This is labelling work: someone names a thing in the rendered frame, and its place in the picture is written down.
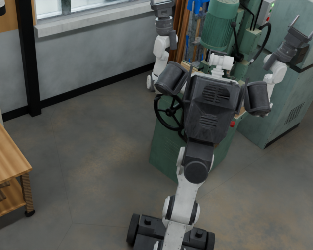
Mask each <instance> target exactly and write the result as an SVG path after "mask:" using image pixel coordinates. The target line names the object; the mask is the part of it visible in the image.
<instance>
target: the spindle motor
mask: <svg viewBox="0 0 313 250"><path fill-rule="evenodd" d="M239 4H240V3H239V0H210V2H209V6H208V11H207V15H206V19H205V23H204V27H203V31H202V35H201V39H200V44H201V45H202V46H203V47H205V48H207V49H212V50H216V51H222V50H225V49H226V47H227V44H228V41H229V38H230V34H231V31H232V27H231V23H232V22H234V21H235V17H236V14H237V11H238V7H239Z"/></svg>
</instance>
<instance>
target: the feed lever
mask: <svg viewBox="0 0 313 250"><path fill-rule="evenodd" d="M231 27H232V28H233V31H234V37H235V45H236V51H237V52H236V53H235V55H234V60H235V61H237V62H239V63H240V62H242V60H243V58H244V54H242V53H240V52H239V49H238V43H237V36H236V30H235V27H236V22H232V23H231Z"/></svg>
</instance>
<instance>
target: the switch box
mask: <svg viewBox="0 0 313 250"><path fill-rule="evenodd" d="M275 3H276V0H263V2H262V6H261V9H260V13H259V16H258V20H257V23H256V24H258V25H260V26H263V25H264V24H266V23H268V22H269V21H267V22H266V19H267V18H268V17H270V16H271V14H272V11H273V8H274V6H275ZM272 4H274V5H273V7H272ZM271 7H272V8H271ZM270 8H271V9H270ZM270 10H272V11H271V12H270V14H269V11H270ZM268 14H269V15H268ZM265 22H266V23H265Z"/></svg>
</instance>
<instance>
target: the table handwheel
mask: <svg viewBox="0 0 313 250"><path fill-rule="evenodd" d="M159 96H160V97H161V96H163V94H157V95H156V97H159ZM170 96H171V97H173V100H172V104H171V106H170V107H168V108H167V109H166V110H165V109H158V107H157V103H158V101H157V102H154V111H155V114H156V117H157V118H158V120H159V121H160V122H161V124H162V125H163V126H165V127H166V128H167V129H169V130H172V131H181V130H183V129H184V126H183V125H184V123H183V125H181V124H180V123H179V121H178V120H177V118H176V116H175V115H174V114H175V113H176V111H177V110H178V109H180V108H181V107H182V109H183V111H184V110H185V103H184V102H183V101H182V99H181V98H180V97H179V96H178V95H170ZM156 97H155V98H156ZM175 100H177V101H178V104H176V105H175V106H174V102H175ZM159 111H162V112H165V113H166V114H167V115H168V116H169V117H171V116H172V117H173V118H174V119H175V121H176V122H177V124H178V126H179V127H173V126H170V125H169V124H167V123H166V122H165V121H164V120H163V118H162V117H161V115H160V113H159Z"/></svg>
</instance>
